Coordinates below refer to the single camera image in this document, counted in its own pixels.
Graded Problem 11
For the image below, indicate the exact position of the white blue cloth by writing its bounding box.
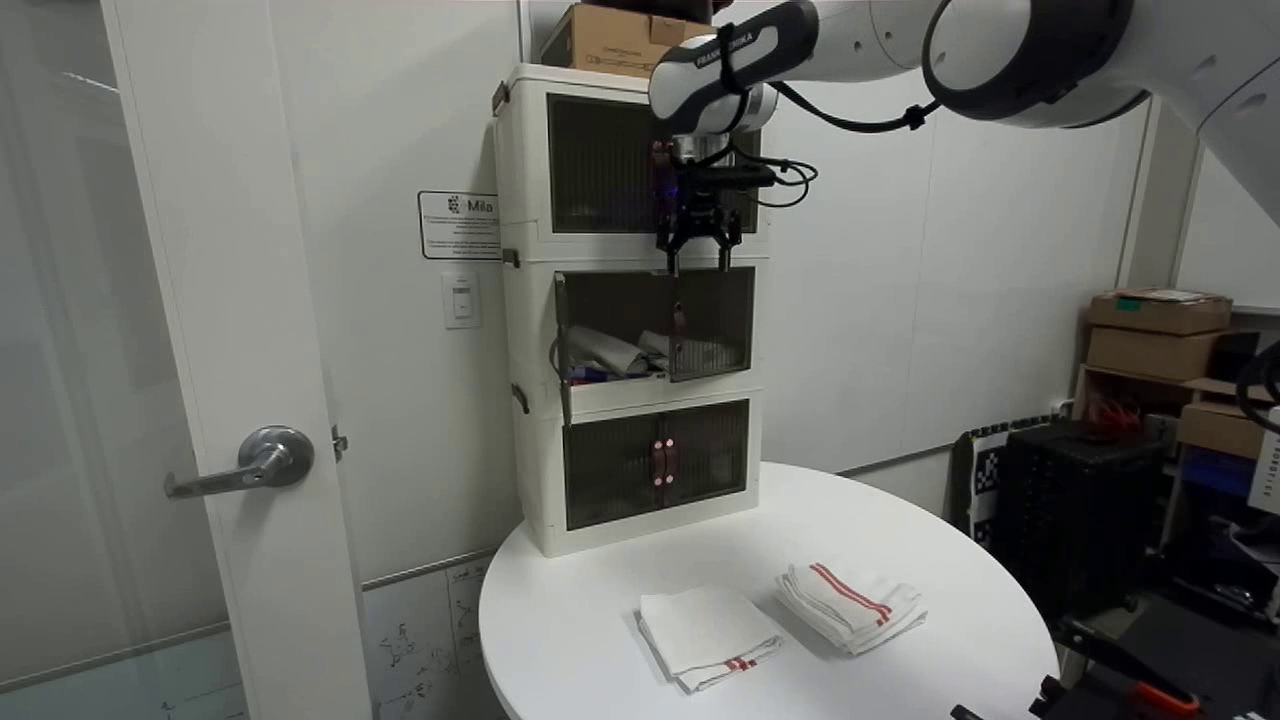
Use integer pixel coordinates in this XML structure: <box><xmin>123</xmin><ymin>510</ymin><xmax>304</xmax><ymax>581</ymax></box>
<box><xmin>566</xmin><ymin>324</ymin><xmax>672</xmax><ymax>385</ymax></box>

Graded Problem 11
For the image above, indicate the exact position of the wooden shelf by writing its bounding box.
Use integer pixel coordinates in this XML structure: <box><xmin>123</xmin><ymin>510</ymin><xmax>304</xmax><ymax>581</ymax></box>
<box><xmin>1071</xmin><ymin>362</ymin><xmax>1280</xmax><ymax>565</ymax></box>

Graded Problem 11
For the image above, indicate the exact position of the white stacked storage cabinet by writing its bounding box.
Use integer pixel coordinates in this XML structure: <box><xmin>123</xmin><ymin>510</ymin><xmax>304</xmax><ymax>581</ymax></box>
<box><xmin>488</xmin><ymin>61</ymin><xmax>778</xmax><ymax>554</ymax></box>

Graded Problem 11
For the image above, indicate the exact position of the white room door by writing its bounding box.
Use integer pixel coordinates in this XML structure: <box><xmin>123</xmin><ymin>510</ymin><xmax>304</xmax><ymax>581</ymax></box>
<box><xmin>99</xmin><ymin>0</ymin><xmax>377</xmax><ymax>720</ymax></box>

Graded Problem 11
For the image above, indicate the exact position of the black storage crate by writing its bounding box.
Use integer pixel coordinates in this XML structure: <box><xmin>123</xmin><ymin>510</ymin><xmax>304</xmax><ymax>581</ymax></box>
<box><xmin>993</xmin><ymin>418</ymin><xmax>1167</xmax><ymax>623</ymax></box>

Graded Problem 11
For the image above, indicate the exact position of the flat folded white towel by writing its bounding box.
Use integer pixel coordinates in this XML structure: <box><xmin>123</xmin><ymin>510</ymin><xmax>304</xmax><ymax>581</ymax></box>
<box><xmin>629</xmin><ymin>584</ymin><xmax>794</xmax><ymax>697</ymax></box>

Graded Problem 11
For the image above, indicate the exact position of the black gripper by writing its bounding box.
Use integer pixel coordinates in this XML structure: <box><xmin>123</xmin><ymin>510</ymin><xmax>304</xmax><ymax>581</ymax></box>
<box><xmin>657</xmin><ymin>132</ymin><xmax>761</xmax><ymax>281</ymax></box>

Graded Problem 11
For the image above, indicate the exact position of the silver door lever handle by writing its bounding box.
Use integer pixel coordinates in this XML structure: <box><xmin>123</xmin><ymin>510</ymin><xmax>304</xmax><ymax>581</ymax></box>
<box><xmin>166</xmin><ymin>425</ymin><xmax>321</xmax><ymax>503</ymax></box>

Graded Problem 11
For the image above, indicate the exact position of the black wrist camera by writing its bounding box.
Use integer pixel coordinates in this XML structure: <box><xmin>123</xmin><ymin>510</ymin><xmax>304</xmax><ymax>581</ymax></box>
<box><xmin>691</xmin><ymin>160</ymin><xmax>794</xmax><ymax>190</ymax></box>

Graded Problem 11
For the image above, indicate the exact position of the red-handled tool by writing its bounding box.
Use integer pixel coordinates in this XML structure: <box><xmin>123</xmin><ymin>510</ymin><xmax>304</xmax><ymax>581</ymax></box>
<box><xmin>1054</xmin><ymin>614</ymin><xmax>1209</xmax><ymax>720</ymax></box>

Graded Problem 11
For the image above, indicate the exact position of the white wall conduit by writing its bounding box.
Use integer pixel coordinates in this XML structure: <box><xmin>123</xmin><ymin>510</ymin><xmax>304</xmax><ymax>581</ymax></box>
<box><xmin>1115</xmin><ymin>97</ymin><xmax>1179</xmax><ymax>293</ymax></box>

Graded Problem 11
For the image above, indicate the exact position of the white wall sign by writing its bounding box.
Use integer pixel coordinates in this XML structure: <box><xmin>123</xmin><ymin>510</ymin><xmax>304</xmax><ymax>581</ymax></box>
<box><xmin>416</xmin><ymin>189</ymin><xmax>509</xmax><ymax>265</ymax></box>

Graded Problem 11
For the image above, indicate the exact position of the brown cardboard box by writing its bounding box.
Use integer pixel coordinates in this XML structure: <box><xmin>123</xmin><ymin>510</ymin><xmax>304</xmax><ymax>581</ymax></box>
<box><xmin>539</xmin><ymin>0</ymin><xmax>722</xmax><ymax>81</ymax></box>

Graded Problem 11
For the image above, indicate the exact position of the black camera cable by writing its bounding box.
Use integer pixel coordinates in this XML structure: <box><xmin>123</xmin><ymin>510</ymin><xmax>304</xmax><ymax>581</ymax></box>
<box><xmin>753</xmin><ymin>77</ymin><xmax>940</xmax><ymax>213</ymax></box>

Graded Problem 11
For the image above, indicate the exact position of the thick folded red-striped towel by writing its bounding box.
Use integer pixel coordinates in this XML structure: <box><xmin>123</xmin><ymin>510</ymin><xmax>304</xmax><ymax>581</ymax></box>
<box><xmin>772</xmin><ymin>554</ymin><xmax>934</xmax><ymax>661</ymax></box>

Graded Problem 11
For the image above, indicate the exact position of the small cardboard box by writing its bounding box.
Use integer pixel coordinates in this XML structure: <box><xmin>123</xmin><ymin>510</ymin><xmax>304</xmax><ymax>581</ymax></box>
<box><xmin>1178</xmin><ymin>395</ymin><xmax>1272</xmax><ymax>462</ymax></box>

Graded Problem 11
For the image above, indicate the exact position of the dark cabinet door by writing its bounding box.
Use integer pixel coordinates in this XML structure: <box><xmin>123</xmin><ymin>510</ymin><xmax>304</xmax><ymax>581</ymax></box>
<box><xmin>566</xmin><ymin>418</ymin><xmax>668</xmax><ymax>532</ymax></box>
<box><xmin>548</xmin><ymin>90</ymin><xmax>672</xmax><ymax>234</ymax></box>
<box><xmin>661</xmin><ymin>401</ymin><xmax>753</xmax><ymax>510</ymax></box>

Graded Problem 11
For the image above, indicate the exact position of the dark lower cabinet door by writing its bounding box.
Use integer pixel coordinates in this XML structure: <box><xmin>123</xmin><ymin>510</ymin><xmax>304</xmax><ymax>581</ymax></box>
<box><xmin>661</xmin><ymin>401</ymin><xmax>753</xmax><ymax>510</ymax></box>
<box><xmin>566</xmin><ymin>418</ymin><xmax>668</xmax><ymax>532</ymax></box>

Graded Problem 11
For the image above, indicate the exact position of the dark upper cabinet door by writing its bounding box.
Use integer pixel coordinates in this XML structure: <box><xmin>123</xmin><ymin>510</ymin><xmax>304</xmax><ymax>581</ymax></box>
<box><xmin>548</xmin><ymin>90</ymin><xmax>672</xmax><ymax>234</ymax></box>

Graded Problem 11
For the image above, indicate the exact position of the small white wall plate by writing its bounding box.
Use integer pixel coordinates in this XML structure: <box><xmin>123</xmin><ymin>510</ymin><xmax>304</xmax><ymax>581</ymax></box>
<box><xmin>443</xmin><ymin>273</ymin><xmax>486</xmax><ymax>335</ymax></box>

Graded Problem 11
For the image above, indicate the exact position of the small black box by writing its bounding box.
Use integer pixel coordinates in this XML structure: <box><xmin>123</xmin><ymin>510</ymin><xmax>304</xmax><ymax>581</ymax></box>
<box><xmin>638</xmin><ymin>0</ymin><xmax>734</xmax><ymax>24</ymax></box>

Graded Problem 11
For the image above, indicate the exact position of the large cardboard box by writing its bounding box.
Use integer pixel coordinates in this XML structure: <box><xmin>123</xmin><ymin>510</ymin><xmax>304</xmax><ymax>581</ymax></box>
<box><xmin>1083</xmin><ymin>324</ymin><xmax>1226</xmax><ymax>388</ymax></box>

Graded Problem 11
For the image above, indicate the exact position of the flat cardboard box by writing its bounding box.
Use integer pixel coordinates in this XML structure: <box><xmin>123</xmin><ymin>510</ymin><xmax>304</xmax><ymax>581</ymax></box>
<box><xmin>1087</xmin><ymin>287</ymin><xmax>1237</xmax><ymax>335</ymax></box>

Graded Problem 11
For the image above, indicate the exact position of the white perforated crate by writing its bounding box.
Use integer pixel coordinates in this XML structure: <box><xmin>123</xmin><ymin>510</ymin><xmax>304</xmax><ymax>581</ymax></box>
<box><xmin>951</xmin><ymin>416</ymin><xmax>1056</xmax><ymax>542</ymax></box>

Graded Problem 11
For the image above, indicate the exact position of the whiteboard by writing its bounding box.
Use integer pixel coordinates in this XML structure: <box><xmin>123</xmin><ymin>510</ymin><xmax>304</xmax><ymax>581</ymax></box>
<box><xmin>1171</xmin><ymin>143</ymin><xmax>1280</xmax><ymax>319</ymax></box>

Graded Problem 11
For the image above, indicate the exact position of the black cable loop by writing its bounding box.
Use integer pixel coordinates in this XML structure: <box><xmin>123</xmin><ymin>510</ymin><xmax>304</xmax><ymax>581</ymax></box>
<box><xmin>1232</xmin><ymin>335</ymin><xmax>1280</xmax><ymax>438</ymax></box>

